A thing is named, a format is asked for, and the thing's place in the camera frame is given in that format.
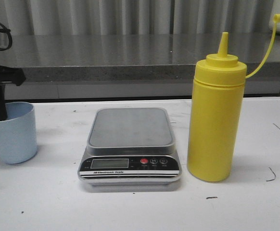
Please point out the light blue plastic cup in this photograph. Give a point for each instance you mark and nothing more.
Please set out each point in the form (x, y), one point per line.
(18, 139)

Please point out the yellow squeeze bottle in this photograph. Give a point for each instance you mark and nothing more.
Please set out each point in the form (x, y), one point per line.
(217, 93)

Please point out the silver digital kitchen scale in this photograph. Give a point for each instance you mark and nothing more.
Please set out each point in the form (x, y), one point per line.
(130, 149)

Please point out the grey stone counter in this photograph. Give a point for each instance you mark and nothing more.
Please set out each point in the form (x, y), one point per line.
(97, 67)

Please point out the white pleated curtain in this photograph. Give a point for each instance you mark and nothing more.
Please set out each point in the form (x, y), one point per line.
(136, 17)

